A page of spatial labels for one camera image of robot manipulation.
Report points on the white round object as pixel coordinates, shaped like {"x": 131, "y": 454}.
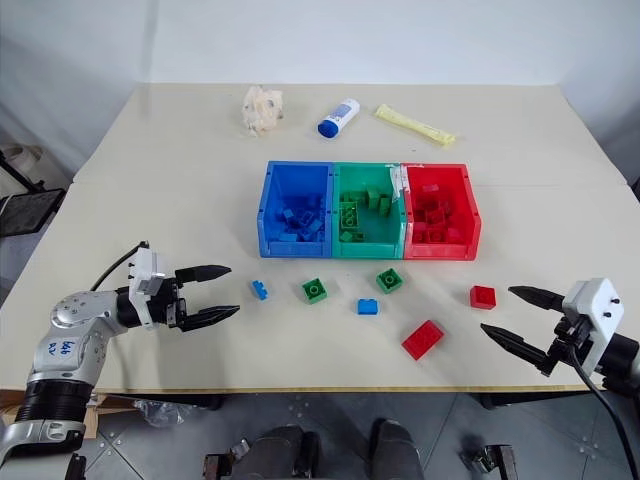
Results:
{"x": 20, "y": 156}

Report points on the green square toy brick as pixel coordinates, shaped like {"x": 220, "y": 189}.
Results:
{"x": 390, "y": 281}
{"x": 315, "y": 292}

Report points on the yellow plastic packet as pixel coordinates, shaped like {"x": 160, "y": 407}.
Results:
{"x": 415, "y": 125}

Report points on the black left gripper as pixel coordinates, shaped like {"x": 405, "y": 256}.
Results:
{"x": 171, "y": 306}

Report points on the clear plastic bag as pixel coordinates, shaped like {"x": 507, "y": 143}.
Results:
{"x": 162, "y": 412}

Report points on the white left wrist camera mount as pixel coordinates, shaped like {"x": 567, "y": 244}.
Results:
{"x": 146, "y": 265}

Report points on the white bottle with blue cap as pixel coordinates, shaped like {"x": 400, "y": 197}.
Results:
{"x": 337, "y": 118}

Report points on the small blue toy brick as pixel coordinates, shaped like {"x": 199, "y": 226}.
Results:
{"x": 259, "y": 290}

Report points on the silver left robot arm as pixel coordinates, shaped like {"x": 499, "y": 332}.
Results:
{"x": 75, "y": 320}

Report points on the black metal stand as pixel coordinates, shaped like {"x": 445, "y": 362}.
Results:
{"x": 25, "y": 205}

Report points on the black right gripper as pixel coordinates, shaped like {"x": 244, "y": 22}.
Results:
{"x": 562, "y": 345}

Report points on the red square toy brick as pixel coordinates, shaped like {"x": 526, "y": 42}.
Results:
{"x": 483, "y": 297}

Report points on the red plastic bin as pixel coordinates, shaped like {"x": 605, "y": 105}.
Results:
{"x": 450, "y": 175}

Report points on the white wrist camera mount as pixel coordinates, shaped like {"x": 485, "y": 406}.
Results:
{"x": 146, "y": 265}
{"x": 597, "y": 305}

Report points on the white torn sticker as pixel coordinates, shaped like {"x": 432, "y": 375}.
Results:
{"x": 397, "y": 182}

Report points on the blue square toy brick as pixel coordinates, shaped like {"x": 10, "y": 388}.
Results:
{"x": 368, "y": 307}

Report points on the crumpled cream paper wad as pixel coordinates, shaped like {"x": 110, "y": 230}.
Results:
{"x": 262, "y": 110}

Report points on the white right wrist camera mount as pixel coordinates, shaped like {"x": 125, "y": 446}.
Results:
{"x": 597, "y": 305}

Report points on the long green toy brick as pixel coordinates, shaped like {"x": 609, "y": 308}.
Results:
{"x": 350, "y": 218}

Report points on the long red toy brick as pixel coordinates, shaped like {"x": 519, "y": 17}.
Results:
{"x": 423, "y": 340}

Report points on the blue plastic bin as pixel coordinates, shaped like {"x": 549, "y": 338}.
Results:
{"x": 295, "y": 182}

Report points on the dark rounded shape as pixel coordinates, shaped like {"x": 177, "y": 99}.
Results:
{"x": 285, "y": 452}
{"x": 397, "y": 450}

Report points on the green plastic bin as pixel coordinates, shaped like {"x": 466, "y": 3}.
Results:
{"x": 365, "y": 175}

